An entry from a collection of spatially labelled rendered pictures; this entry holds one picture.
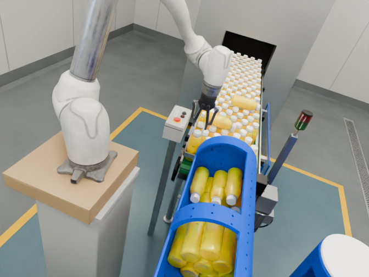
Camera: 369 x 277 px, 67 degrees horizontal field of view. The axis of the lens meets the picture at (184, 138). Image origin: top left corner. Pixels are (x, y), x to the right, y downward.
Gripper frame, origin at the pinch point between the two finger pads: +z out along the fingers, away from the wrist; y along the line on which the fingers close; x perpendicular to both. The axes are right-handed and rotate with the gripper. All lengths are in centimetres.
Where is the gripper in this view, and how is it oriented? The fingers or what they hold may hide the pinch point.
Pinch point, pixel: (199, 127)
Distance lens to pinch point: 141.1
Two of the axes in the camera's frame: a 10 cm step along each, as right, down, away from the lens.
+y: 9.5, 3.1, -0.7
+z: -2.1, 7.8, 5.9
